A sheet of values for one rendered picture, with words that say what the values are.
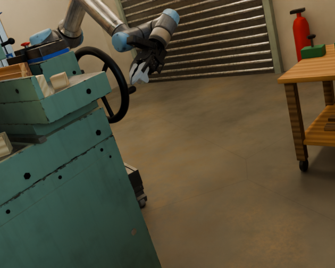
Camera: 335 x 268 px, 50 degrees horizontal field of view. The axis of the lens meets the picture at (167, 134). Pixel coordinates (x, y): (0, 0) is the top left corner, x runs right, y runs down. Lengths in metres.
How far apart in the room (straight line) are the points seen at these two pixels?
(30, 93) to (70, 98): 0.09
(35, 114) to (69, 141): 0.13
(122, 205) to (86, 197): 0.14
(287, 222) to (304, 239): 0.13
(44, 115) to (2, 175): 0.16
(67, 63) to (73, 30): 0.72
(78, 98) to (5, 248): 0.39
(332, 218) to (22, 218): 1.24
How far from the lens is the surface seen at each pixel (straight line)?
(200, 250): 1.64
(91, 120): 1.02
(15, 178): 0.91
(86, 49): 1.27
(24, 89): 0.89
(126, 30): 1.41
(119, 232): 1.12
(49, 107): 0.87
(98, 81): 0.96
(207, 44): 4.28
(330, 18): 3.67
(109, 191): 1.07
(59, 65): 1.17
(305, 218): 1.71
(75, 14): 1.82
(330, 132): 2.01
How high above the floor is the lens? 1.03
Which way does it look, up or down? 20 degrees down
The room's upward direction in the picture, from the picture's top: 17 degrees counter-clockwise
